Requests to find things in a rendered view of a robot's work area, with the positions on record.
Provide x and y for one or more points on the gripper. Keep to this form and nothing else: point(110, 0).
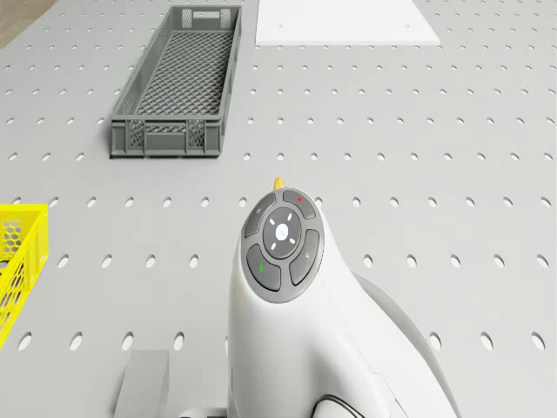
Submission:
point(204, 411)

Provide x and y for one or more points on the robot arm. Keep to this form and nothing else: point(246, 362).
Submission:
point(304, 339)

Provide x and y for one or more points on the yellow basket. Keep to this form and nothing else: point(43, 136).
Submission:
point(26, 261)

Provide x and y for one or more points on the banana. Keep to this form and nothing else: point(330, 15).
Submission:
point(279, 184)

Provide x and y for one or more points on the dark grey basket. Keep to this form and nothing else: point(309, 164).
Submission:
point(174, 148)

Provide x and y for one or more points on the white board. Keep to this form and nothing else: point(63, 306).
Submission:
point(344, 26)

